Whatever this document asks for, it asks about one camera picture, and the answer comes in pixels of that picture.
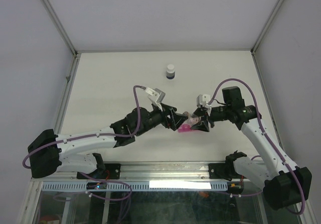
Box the white capped blue bottle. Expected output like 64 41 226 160
166 64 176 79

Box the right aluminium frame post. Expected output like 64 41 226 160
250 0 285 55

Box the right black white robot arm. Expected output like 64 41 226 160
191 86 312 210

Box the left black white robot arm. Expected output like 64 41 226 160
23 104 188 179

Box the grey slotted cable duct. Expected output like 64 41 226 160
42 180 228 192

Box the left aluminium frame post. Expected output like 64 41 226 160
40 0 78 58

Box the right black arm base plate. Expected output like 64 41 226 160
208 163 238 181

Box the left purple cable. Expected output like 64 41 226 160
22 85 151 204

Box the pink pill organizer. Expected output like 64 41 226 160
177 124 197 133

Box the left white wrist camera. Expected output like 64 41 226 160
144 87 166 111

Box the aluminium mounting rail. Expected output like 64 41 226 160
31 160 301 182

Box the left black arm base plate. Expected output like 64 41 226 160
87 163 121 180

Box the aluminium frame post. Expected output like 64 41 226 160
40 0 78 58
250 0 285 55

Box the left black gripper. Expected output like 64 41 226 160
135 102 188 137

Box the clear pill bottle orange cap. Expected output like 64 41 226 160
183 111 200 127

